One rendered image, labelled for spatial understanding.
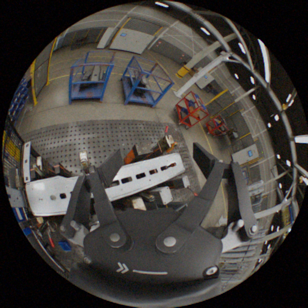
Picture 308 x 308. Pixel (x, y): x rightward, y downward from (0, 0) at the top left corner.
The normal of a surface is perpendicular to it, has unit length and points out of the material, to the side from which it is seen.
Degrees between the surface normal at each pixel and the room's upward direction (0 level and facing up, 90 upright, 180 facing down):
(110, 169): 52
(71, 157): 0
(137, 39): 90
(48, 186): 0
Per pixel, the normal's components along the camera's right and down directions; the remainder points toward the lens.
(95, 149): 0.52, -0.34
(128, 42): 0.30, 0.93
